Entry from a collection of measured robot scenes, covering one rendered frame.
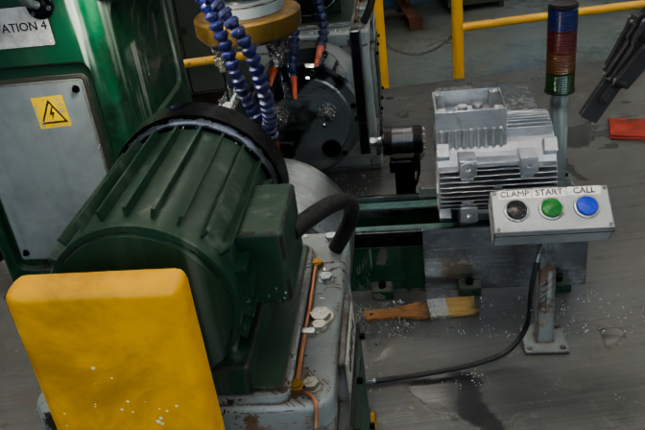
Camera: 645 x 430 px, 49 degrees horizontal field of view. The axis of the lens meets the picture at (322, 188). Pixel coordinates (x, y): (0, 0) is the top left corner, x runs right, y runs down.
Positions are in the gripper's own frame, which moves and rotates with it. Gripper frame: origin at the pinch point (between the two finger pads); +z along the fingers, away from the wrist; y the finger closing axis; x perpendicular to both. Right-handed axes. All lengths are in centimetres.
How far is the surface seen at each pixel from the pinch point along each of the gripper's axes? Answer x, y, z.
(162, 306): -51, 74, 8
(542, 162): -2.7, 1.5, 13.0
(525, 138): -6.3, -1.9, 11.5
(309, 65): -44, -27, 25
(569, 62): 4.8, -33.4, 3.2
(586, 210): -0.9, 20.1, 10.4
